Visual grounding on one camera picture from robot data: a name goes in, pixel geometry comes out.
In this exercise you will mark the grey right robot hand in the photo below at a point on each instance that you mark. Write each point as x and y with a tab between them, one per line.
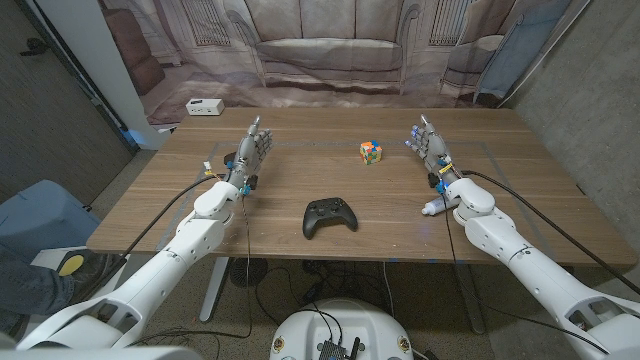
434	147

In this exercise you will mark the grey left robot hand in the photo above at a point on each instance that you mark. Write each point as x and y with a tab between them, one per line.
250	150

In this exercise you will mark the black game controller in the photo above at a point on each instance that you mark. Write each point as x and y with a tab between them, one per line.
329	215

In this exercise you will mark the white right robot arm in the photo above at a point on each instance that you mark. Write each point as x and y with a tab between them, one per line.
530	270

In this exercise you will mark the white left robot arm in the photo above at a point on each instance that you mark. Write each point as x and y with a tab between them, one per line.
165	265

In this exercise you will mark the white toothpaste tube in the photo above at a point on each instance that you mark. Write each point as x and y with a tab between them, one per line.
437	205

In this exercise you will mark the multicolour rubik's cube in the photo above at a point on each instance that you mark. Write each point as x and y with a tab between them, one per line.
370	152

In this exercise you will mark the white power box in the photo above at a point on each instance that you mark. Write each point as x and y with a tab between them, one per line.
204	106

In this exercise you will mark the black round fan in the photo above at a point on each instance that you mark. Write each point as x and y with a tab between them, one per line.
256	272

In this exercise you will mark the printed sofa room backdrop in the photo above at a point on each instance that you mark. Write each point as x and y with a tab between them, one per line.
330	55

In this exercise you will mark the white table leg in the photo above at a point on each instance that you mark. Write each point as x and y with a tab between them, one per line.
472	300
214	290

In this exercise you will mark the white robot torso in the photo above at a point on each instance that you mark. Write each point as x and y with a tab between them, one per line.
340	325

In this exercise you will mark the black yellow foot pedal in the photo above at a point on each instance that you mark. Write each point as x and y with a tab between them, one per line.
87	270

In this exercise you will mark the black antenna module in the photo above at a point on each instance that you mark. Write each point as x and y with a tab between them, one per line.
330	351

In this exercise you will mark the blue plastic bin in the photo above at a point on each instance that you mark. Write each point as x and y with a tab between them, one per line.
40	215

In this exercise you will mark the person in blue jeans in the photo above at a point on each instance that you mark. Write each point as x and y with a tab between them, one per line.
30	290

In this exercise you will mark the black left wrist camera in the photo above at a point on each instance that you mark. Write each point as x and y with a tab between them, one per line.
252	182

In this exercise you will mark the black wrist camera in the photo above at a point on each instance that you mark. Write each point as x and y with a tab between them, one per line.
252	182
433	180

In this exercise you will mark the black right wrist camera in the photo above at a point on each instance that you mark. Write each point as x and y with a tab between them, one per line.
433	180

